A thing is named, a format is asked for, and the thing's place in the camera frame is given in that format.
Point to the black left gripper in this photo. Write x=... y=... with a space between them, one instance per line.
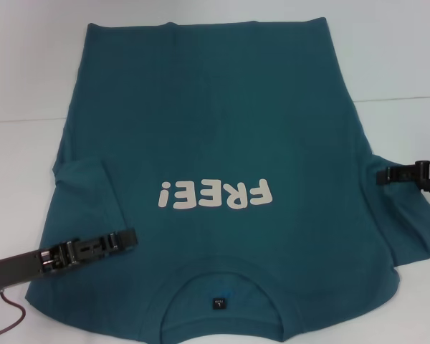
x=18 y=268

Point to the teal T-shirt with FREE! print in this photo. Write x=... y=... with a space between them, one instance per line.
x=215 y=107

